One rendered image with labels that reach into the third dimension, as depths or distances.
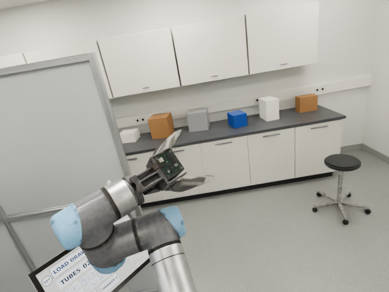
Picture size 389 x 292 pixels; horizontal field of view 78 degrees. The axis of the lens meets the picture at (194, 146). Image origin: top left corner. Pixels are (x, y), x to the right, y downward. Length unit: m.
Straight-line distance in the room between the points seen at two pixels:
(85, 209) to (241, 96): 3.37
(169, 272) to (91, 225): 0.18
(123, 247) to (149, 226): 0.07
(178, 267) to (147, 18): 3.31
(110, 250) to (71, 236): 0.10
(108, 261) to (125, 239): 0.06
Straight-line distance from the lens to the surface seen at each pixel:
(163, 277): 0.54
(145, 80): 3.24
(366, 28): 4.40
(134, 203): 0.52
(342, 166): 2.91
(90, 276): 1.39
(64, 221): 0.50
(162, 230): 0.55
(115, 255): 0.58
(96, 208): 0.50
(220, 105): 3.63
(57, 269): 1.38
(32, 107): 1.86
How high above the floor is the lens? 1.98
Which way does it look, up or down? 22 degrees down
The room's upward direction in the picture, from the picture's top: 10 degrees counter-clockwise
